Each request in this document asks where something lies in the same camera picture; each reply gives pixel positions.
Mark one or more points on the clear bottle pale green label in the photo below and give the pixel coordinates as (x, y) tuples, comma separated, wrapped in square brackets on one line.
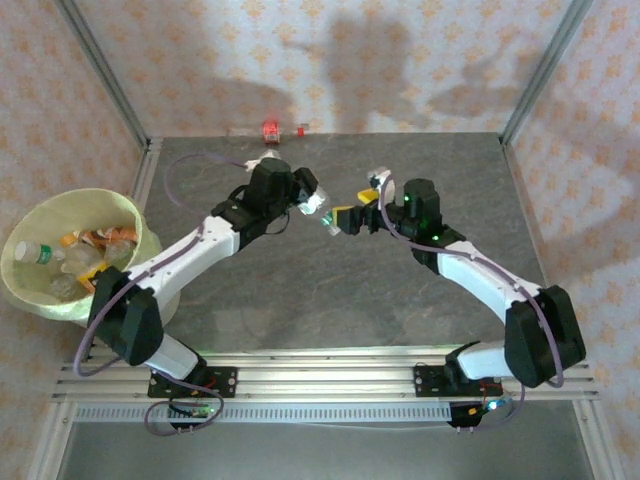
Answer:
[(315, 202)]

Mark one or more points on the orange label bottle brown cap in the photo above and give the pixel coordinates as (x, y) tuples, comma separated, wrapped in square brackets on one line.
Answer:
[(122, 233)]

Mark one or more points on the clear unlabelled plastic bottle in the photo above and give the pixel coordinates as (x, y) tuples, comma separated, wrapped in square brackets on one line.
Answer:
[(119, 252)]

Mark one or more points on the orange juice bottle yellow cap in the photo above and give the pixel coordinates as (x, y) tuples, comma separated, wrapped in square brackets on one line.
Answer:
[(94, 277)]

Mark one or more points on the clear bottle white cap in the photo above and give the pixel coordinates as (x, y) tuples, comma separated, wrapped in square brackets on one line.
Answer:
[(62, 287)]

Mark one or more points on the clear bottle green neck band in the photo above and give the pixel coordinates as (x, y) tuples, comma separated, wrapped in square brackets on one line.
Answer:
[(44, 254)]

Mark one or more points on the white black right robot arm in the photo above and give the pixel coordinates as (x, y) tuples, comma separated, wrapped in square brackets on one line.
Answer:
[(475, 272)]

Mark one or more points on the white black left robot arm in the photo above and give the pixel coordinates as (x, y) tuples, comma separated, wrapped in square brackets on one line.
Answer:
[(185, 255)]

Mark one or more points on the pale yellow plastic bin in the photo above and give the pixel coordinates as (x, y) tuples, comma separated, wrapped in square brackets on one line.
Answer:
[(75, 205)]

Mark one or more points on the clear bottle red label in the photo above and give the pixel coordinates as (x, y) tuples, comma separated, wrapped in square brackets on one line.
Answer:
[(270, 131)]

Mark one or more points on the small circuit board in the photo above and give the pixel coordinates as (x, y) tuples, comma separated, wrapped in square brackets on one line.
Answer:
[(470, 415), (200, 411)]

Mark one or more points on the aluminium table side rail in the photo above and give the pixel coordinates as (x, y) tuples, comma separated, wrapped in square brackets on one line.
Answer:
[(526, 205), (150, 165)]

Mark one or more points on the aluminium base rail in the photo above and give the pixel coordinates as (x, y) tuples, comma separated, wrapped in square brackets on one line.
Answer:
[(325, 380)]

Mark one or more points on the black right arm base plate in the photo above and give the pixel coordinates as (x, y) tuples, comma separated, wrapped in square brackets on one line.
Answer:
[(427, 382)]

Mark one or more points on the aluminium frame post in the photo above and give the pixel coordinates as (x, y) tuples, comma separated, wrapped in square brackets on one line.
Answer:
[(542, 65), (50, 440), (100, 65), (595, 440)]

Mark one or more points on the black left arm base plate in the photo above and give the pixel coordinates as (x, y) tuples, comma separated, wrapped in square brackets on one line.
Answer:
[(225, 382)]

